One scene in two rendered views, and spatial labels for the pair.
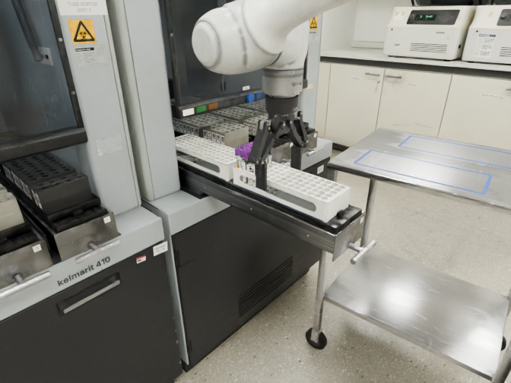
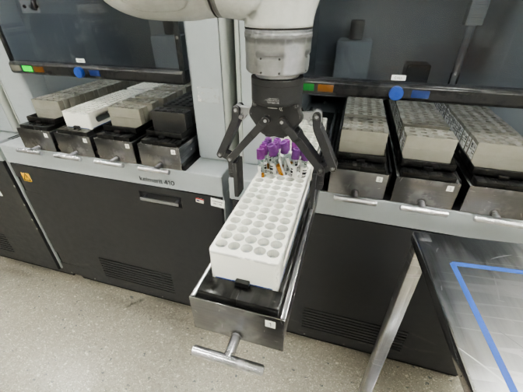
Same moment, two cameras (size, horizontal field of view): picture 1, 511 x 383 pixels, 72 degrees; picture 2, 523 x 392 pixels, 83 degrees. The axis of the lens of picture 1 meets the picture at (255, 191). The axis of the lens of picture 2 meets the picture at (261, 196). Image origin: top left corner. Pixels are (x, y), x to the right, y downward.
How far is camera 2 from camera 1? 0.74 m
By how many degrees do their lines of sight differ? 54
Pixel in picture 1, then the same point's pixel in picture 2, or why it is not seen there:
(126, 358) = (184, 264)
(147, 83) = not seen: hidden behind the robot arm
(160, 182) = (251, 148)
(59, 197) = (163, 121)
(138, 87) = (240, 44)
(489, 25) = not seen: outside the picture
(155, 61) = not seen: hidden behind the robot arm
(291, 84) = (256, 55)
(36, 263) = (127, 155)
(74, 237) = (149, 152)
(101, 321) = (166, 223)
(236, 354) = (286, 351)
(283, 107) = (254, 92)
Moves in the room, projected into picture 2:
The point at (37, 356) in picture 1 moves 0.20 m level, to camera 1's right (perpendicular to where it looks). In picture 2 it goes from (128, 214) to (136, 250)
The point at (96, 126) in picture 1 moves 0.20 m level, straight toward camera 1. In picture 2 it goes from (198, 74) to (130, 88)
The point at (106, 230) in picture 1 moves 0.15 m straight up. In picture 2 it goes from (172, 160) to (163, 108)
